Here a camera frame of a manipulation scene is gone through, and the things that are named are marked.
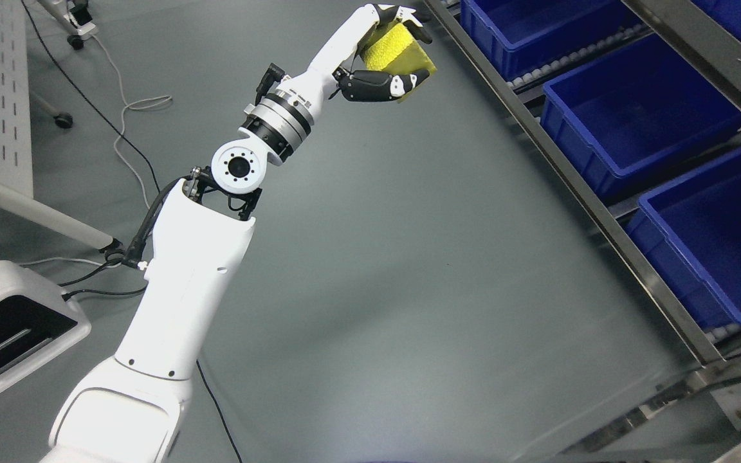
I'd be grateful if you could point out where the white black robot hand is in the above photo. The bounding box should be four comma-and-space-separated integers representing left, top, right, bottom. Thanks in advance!
277, 3, 436, 120

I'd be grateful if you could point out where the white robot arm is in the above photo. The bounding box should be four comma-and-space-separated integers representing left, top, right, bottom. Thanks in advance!
43, 71, 333, 462

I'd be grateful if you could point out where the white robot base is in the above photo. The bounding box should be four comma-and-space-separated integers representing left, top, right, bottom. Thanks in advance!
0, 260, 91, 393

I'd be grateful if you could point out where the metal shelf rack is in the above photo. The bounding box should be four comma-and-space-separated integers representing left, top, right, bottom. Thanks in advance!
425, 1, 741, 462

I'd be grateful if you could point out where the blue plastic bin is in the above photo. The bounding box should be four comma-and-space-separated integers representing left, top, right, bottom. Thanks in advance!
461, 1, 640, 81
625, 147, 741, 329
541, 35, 741, 203

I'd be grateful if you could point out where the white cable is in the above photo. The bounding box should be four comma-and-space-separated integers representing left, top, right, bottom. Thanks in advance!
90, 33, 173, 210

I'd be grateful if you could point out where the black cable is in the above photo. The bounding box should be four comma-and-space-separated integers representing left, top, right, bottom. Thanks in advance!
21, 0, 161, 194

